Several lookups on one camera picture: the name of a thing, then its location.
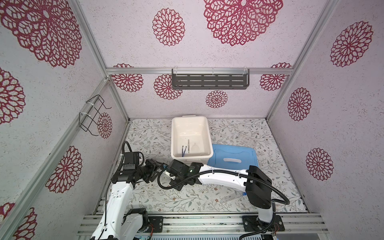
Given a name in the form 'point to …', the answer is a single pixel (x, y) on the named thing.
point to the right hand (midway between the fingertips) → (172, 178)
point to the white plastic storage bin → (191, 139)
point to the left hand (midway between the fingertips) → (162, 169)
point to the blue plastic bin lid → (233, 156)
